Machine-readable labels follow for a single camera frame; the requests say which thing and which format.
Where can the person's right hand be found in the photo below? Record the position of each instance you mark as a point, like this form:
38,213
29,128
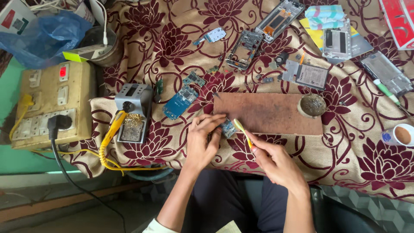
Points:
276,161

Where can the person's left hand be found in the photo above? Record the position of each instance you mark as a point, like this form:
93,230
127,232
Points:
200,145

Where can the small blue circuit board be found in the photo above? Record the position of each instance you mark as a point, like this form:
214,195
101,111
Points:
228,128

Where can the yellow toothbrush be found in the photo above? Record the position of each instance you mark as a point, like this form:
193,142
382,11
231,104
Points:
242,131

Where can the large blue circuit board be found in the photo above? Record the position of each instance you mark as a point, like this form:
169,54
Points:
179,102

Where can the brown wooden work board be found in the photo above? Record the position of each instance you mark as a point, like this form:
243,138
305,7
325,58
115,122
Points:
268,113

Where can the person's dark trousers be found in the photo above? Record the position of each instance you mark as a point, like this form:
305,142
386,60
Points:
226,200

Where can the round flux paste tin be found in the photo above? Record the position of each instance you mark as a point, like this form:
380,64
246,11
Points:
311,105

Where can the small teal circuit board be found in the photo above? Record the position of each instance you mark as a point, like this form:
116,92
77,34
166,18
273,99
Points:
194,78

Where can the small green circuit strip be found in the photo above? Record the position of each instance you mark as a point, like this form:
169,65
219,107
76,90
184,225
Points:
159,86

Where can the grey soldering iron stand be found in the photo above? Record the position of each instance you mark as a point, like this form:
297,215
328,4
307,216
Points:
134,111

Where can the floral maroon beige cloth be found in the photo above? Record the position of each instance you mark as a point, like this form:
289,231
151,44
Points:
258,81

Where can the yellow soldering iron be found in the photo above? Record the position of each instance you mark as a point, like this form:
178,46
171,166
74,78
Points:
111,136

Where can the black phone battery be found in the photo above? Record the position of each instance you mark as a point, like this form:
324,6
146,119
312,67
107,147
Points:
311,77

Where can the silver metal phone plate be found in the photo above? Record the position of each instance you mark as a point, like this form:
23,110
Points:
290,69

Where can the black round speaker part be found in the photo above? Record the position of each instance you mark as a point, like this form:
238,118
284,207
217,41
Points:
282,58

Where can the white blue keypad board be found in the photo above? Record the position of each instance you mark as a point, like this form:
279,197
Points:
214,35

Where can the paper cup of tea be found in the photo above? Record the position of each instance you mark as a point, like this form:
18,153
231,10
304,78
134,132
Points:
398,134

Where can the yellow booklet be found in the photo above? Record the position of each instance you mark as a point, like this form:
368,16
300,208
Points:
317,34

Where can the silver phone chassis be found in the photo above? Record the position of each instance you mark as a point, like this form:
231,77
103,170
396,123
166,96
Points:
337,41

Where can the round dark container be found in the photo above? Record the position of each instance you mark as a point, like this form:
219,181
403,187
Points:
102,47

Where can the white green small box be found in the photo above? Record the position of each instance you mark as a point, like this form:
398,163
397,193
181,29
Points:
87,52

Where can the folded striped cloth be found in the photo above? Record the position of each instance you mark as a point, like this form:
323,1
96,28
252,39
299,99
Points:
324,16

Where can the red white box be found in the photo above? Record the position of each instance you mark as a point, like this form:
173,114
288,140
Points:
398,22

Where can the blue plastic bag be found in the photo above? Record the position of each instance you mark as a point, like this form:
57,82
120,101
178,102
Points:
42,37

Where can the white card with red label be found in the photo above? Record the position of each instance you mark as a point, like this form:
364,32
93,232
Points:
14,16

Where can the grey phone middle frame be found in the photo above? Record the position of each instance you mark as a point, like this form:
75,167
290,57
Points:
244,49

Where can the silver phone back frame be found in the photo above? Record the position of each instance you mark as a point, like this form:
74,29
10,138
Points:
386,73

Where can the phone frame with orange flex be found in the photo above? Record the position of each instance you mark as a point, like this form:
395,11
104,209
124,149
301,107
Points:
278,20

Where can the beige electrical switch board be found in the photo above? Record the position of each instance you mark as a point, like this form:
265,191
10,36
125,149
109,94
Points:
53,103

